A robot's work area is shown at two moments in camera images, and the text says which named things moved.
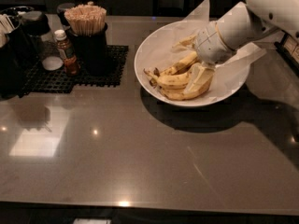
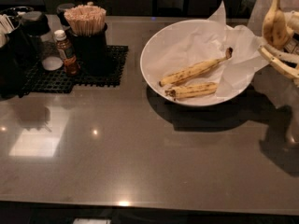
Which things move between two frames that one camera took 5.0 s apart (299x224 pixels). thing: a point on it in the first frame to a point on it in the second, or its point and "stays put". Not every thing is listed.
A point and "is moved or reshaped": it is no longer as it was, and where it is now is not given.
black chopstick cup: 90,52 stays put
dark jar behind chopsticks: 61,9 stays put
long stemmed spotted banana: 179,67 to 194,70
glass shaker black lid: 37,27 stays put
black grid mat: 37,79 stays put
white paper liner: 178,44 is moved or reshaped
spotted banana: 173,80 is moved or reshaped
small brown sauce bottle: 66,51 stays put
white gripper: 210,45 to 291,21
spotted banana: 192,93 is moved or reshaped
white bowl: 170,70 stays put
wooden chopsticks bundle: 86,20 stays put
